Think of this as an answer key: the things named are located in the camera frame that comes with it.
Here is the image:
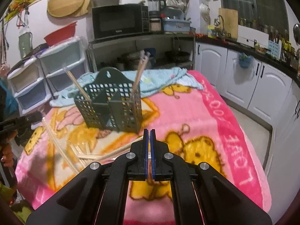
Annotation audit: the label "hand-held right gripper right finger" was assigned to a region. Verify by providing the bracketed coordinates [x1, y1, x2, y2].
[151, 129, 273, 225]

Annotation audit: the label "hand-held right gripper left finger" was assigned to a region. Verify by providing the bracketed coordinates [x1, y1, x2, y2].
[26, 128, 150, 225]

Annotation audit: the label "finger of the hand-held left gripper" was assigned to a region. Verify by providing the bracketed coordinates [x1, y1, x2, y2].
[20, 111, 43, 128]
[0, 118, 32, 136]

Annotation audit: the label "wooden chopstick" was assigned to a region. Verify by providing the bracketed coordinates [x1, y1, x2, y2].
[130, 50, 145, 99]
[65, 70, 92, 102]
[135, 52, 151, 99]
[80, 137, 144, 160]

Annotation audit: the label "pile of wooden chopsticks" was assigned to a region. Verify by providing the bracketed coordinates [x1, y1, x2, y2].
[41, 118, 110, 173]

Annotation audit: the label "green perforated utensil holder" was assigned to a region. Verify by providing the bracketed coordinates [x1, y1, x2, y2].
[74, 67, 142, 133]

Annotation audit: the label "person's left hand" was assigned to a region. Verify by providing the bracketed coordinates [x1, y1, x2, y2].
[0, 142, 14, 168]

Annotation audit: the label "plastic drawer towers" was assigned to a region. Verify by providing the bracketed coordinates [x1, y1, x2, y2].
[38, 37, 86, 92]
[7, 56, 47, 116]

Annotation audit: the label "pink printed blanket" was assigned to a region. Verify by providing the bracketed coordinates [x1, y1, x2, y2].
[15, 70, 272, 225]

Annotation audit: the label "dark flat tray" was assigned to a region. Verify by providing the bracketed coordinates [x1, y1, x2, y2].
[22, 43, 49, 60]

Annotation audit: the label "light blue printed cloth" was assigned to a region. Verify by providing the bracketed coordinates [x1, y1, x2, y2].
[49, 67, 204, 107]

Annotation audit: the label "red plastic basin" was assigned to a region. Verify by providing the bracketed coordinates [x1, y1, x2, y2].
[43, 21, 78, 47]

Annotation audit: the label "steel cooking pot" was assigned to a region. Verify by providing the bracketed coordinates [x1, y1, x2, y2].
[121, 51, 141, 71]

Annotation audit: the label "black wok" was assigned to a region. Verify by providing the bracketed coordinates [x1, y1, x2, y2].
[165, 49, 190, 63]

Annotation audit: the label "white kitchen cabinets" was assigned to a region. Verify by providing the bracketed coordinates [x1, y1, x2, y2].
[194, 41, 300, 151]

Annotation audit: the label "metal shelf rack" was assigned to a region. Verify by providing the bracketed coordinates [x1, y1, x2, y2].
[88, 31, 196, 74]

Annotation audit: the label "woven bamboo round tray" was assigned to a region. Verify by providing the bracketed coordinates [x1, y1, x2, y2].
[46, 0, 85, 18]

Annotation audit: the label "black microwave oven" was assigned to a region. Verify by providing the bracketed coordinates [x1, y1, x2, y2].
[91, 4, 150, 40]

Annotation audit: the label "grain storage jar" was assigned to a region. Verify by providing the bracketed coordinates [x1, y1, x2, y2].
[150, 18, 162, 32]

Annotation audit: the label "blue plastic bag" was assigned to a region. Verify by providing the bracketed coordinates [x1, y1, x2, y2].
[236, 51, 255, 69]

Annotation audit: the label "blue dish box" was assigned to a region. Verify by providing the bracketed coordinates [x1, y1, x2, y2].
[162, 17, 192, 32]

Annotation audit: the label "metal baking pan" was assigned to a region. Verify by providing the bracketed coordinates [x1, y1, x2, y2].
[90, 0, 121, 8]

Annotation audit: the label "metal faucet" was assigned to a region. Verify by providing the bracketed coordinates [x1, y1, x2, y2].
[214, 14, 226, 39]

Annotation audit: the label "black kitchen countertop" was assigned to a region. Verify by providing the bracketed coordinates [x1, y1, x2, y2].
[195, 35, 300, 85]

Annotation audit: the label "black blender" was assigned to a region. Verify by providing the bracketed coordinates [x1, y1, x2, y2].
[146, 0, 167, 18]

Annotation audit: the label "wooden cutting board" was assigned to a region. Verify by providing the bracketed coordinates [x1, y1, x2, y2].
[218, 7, 239, 40]

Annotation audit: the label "white board behind sink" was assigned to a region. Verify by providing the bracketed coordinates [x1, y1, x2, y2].
[238, 24, 270, 47]

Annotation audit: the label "blue knife block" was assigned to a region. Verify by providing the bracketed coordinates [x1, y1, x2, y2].
[267, 38, 282, 56]

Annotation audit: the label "row of glass jars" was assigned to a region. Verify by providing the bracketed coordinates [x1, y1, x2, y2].
[238, 17, 290, 37]

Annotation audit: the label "dark framed window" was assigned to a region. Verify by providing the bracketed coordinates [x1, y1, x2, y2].
[220, 0, 290, 32]

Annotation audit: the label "vegetable wall poster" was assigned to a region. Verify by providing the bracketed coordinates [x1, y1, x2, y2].
[4, 0, 45, 24]

